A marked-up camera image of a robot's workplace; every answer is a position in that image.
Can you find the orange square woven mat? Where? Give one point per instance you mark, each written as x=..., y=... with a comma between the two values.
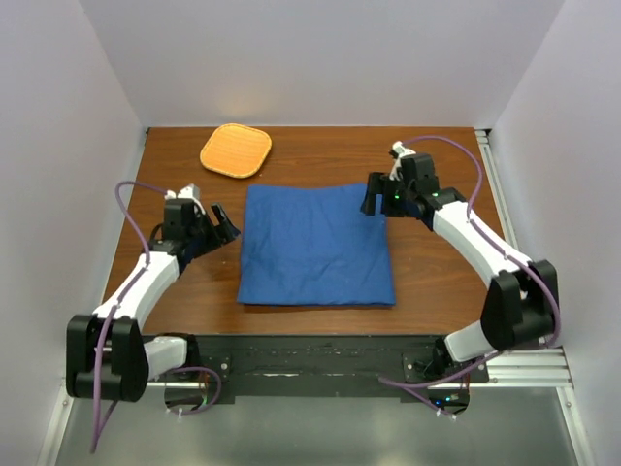
x=235, y=150

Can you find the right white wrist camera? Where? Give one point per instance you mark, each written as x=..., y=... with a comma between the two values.
x=399, y=153

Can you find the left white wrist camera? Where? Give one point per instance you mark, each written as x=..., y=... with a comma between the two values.
x=191, y=192

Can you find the blue surgical drape cloth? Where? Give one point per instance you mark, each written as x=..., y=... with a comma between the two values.
x=313, y=247

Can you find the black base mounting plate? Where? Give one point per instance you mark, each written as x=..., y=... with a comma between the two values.
x=369, y=366

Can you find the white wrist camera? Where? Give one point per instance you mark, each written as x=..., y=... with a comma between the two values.
x=399, y=153
x=191, y=192

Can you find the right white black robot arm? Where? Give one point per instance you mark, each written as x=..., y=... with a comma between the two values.
x=521, y=304

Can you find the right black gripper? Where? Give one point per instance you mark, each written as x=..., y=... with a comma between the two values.
x=378, y=184

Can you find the aluminium frame rail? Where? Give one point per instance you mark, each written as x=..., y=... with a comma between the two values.
x=536, y=368

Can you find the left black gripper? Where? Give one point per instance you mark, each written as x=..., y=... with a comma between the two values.
x=227, y=232

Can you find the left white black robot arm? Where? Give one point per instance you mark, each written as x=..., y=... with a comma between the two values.
x=106, y=354

